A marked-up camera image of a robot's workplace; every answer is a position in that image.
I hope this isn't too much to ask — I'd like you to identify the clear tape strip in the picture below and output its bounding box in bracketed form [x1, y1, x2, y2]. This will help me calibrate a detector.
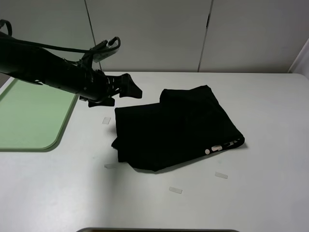
[169, 187, 183, 194]
[104, 163, 117, 169]
[102, 117, 111, 125]
[215, 172, 228, 179]

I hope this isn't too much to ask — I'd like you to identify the clear tape strip front left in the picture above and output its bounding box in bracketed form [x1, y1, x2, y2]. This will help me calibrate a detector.
[104, 163, 117, 169]

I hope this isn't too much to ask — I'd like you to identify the clear tape strip right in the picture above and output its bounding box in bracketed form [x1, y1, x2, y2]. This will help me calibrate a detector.
[215, 172, 228, 179]

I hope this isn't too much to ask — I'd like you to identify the black short sleeve t-shirt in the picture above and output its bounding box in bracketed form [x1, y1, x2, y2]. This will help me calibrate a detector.
[112, 86, 245, 172]

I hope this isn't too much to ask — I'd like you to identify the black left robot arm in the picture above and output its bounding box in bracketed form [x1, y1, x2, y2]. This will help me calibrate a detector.
[0, 33, 142, 107]

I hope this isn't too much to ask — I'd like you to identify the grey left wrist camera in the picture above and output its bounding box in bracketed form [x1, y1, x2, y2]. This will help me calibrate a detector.
[92, 40, 119, 63]

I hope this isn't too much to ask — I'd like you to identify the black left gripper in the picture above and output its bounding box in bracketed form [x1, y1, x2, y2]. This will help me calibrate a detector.
[78, 69, 142, 108]

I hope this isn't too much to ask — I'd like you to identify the light green plastic tray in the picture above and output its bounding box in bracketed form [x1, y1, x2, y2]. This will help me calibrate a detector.
[0, 80, 78, 152]

